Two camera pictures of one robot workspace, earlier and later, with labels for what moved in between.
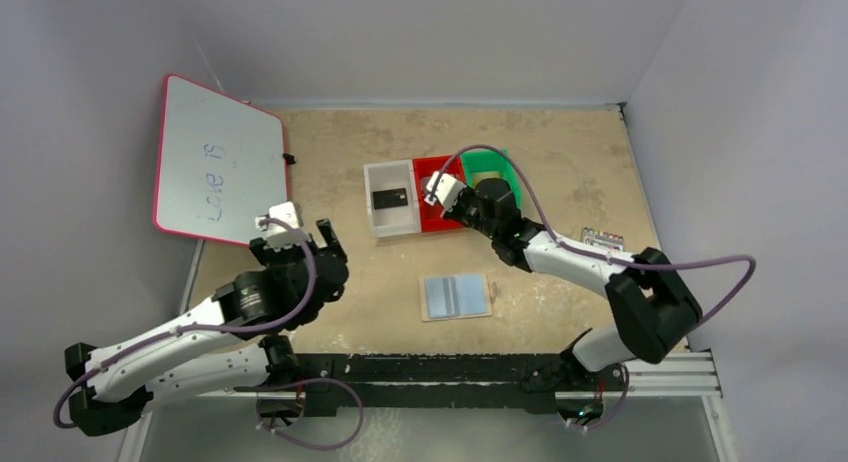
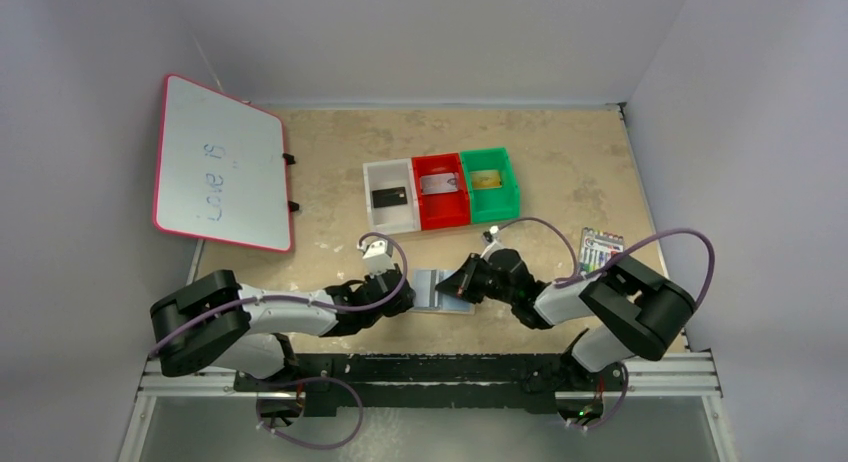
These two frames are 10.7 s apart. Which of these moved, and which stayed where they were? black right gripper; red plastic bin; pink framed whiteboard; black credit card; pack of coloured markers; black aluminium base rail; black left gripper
Moved: black right gripper; black left gripper
Stayed: pink framed whiteboard; pack of coloured markers; black aluminium base rail; red plastic bin; black credit card
